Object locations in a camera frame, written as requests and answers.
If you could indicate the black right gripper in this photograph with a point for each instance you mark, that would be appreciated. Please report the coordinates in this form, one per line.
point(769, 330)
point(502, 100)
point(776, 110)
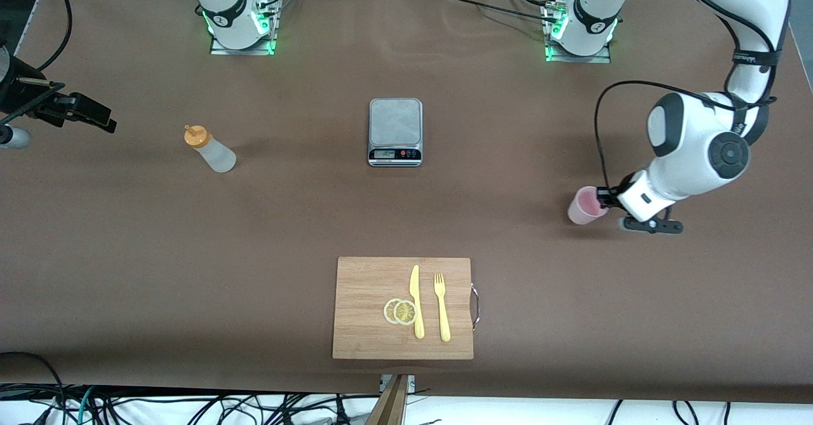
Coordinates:
point(46, 105)

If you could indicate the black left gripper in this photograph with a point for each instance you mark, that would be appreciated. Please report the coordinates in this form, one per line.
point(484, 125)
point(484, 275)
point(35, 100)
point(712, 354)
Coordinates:
point(613, 194)

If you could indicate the pink plastic cup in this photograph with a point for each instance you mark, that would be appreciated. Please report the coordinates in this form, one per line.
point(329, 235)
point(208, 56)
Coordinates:
point(581, 212)

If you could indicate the sauce bottle with orange cap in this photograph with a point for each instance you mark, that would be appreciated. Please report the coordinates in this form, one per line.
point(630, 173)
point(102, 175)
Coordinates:
point(219, 158)

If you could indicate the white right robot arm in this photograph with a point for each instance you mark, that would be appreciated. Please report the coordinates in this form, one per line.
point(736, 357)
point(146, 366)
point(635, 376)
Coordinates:
point(232, 18)

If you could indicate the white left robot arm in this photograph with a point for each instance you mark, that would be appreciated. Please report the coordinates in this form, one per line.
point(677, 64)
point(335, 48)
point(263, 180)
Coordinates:
point(692, 152)

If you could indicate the brown table cover sheet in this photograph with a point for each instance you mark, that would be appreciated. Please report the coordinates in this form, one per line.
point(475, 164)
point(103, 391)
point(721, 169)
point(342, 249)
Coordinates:
point(540, 317)

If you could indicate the yellow plastic fork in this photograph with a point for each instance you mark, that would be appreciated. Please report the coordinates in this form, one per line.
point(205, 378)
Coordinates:
point(443, 314)

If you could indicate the yellow plastic knife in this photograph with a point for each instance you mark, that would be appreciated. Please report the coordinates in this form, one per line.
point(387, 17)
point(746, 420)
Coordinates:
point(416, 304)

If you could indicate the silver digital kitchen scale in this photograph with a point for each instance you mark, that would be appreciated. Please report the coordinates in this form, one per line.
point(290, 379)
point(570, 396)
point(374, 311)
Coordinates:
point(395, 123)

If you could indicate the lemon slice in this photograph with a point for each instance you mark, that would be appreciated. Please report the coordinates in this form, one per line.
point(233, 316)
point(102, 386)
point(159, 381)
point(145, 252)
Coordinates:
point(405, 312)
point(388, 311)

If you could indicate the wooden cutting board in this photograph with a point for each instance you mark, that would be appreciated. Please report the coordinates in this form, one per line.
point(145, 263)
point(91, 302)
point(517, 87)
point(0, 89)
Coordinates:
point(365, 323)

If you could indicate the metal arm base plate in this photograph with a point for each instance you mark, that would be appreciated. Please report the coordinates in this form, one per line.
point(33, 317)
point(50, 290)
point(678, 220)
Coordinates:
point(219, 45)
point(600, 58)

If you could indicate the small metal bracket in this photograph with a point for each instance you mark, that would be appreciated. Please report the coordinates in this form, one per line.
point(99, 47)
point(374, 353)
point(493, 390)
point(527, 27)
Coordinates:
point(411, 382)

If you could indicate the wooden post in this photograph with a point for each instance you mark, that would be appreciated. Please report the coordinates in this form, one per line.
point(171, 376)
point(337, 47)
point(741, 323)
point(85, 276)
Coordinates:
point(389, 406)

